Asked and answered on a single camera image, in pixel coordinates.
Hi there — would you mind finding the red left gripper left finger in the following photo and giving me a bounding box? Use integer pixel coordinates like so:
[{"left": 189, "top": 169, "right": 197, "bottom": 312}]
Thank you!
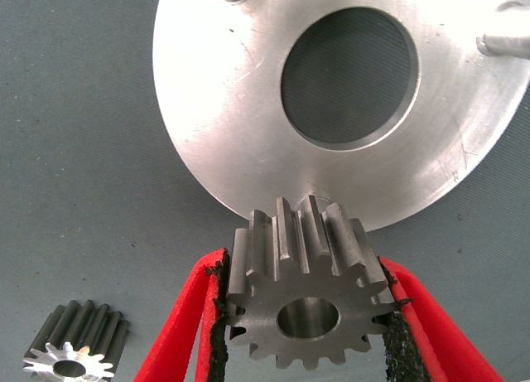
[{"left": 132, "top": 248, "right": 232, "bottom": 382}]

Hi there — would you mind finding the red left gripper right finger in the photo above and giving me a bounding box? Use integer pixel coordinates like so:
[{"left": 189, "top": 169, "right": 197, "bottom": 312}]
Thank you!
[{"left": 374, "top": 255, "right": 507, "bottom": 382}]

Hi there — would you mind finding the steel planetary gear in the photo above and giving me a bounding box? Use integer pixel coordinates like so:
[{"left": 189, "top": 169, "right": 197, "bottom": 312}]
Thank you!
[
  {"left": 22, "top": 299, "right": 131, "bottom": 382},
  {"left": 225, "top": 195, "right": 394, "bottom": 372}
]

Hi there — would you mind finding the round metal carrier plate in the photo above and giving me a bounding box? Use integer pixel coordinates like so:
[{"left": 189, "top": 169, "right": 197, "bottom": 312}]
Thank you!
[{"left": 152, "top": 0, "right": 530, "bottom": 235}]

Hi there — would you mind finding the dark grey table cloth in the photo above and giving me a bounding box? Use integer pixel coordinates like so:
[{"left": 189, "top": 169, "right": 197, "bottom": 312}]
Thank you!
[{"left": 0, "top": 0, "right": 530, "bottom": 382}]

